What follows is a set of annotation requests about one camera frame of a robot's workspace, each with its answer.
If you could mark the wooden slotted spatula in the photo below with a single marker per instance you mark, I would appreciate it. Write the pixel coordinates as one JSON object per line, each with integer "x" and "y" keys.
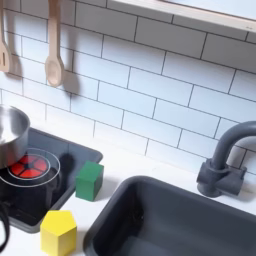
{"x": 4, "y": 56}

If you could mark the steel pot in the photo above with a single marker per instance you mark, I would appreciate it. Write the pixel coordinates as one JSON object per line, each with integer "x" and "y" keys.
{"x": 13, "y": 140}

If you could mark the dark grey tap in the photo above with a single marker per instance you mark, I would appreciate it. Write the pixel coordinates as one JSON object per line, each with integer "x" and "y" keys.
{"x": 220, "y": 176}

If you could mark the yellow wooden block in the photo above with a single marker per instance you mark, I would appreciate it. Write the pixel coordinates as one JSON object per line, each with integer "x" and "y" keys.
{"x": 58, "y": 233}

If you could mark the wooden shelf board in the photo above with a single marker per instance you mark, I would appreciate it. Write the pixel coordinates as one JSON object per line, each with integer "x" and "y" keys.
{"x": 200, "y": 15}

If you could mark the black toy stove top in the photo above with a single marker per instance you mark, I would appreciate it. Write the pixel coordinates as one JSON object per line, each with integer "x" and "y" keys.
{"x": 78, "y": 156}

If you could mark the dark grey sink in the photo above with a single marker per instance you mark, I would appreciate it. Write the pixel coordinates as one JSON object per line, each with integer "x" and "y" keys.
{"x": 183, "y": 216}

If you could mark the green wooden block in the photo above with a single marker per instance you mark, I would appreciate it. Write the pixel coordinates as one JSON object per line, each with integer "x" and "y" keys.
{"x": 88, "y": 183}

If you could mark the wooden spoon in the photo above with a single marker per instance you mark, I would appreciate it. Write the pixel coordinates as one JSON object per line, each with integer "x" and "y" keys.
{"x": 54, "y": 70}

